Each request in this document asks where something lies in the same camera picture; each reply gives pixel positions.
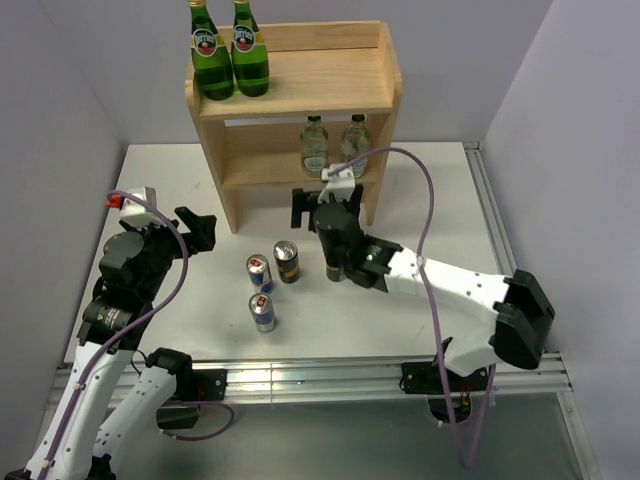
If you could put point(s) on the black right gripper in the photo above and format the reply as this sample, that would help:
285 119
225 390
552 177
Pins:
304 201

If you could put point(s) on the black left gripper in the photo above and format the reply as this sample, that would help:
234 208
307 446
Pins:
201 235

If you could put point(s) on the black yellow can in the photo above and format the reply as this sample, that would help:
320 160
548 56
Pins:
335 274
287 261

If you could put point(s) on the blue silver energy can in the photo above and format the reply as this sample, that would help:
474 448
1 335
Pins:
258 269
262 311

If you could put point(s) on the clear Chang soda bottle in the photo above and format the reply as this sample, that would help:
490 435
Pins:
355 143
314 150

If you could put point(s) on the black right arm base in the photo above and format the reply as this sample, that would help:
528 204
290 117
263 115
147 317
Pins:
424 378

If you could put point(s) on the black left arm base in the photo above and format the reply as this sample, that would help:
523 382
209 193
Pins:
201 385

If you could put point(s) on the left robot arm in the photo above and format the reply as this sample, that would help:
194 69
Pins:
86 439

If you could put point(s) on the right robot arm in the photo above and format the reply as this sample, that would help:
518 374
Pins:
514 313

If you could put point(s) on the wooden shelf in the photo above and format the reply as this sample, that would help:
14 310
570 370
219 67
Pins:
330 69

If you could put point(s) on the left green Perrier bottle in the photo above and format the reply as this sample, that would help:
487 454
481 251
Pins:
210 57

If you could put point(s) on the green perrier bottle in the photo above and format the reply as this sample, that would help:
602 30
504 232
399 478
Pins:
210 57
249 53

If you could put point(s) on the right green Perrier bottle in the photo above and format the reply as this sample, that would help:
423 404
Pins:
249 53

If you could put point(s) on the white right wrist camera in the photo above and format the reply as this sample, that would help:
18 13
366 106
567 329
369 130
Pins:
339 183

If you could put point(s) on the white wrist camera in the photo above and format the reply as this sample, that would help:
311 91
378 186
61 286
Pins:
132 213
339 183

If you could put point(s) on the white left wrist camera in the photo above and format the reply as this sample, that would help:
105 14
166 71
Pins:
132 213

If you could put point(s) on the aluminium rail frame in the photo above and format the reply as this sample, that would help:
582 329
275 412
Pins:
284 379

